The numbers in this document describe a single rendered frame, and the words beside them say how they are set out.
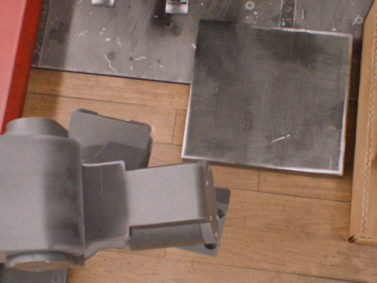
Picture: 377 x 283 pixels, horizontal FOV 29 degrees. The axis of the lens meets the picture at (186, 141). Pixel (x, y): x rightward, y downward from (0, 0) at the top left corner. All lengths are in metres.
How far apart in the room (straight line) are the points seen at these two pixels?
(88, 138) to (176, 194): 0.15
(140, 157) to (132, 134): 0.03
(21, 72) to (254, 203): 0.29
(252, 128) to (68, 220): 0.38
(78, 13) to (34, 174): 0.45
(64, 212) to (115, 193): 0.05
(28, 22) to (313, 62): 0.31
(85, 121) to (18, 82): 0.23
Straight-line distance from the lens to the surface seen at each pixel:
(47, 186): 0.42
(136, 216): 0.46
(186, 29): 0.83
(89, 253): 0.50
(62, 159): 0.43
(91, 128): 0.58
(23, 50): 0.81
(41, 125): 0.44
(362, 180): 0.73
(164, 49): 0.82
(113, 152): 0.56
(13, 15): 0.87
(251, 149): 0.77
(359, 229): 0.72
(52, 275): 0.77
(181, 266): 0.77
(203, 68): 0.79
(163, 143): 0.79
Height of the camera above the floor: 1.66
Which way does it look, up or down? 75 degrees down
